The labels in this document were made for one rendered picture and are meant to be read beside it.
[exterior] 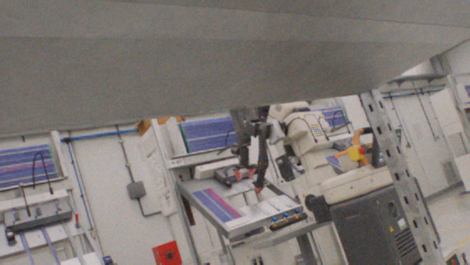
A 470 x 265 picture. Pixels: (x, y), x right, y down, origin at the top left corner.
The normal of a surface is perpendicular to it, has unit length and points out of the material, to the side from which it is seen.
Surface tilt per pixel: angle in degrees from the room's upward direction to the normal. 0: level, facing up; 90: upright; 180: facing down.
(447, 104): 90
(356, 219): 90
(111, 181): 90
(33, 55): 180
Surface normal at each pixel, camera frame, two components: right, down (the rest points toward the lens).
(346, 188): -0.71, 0.16
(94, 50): 0.32, 0.94
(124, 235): 0.55, -0.28
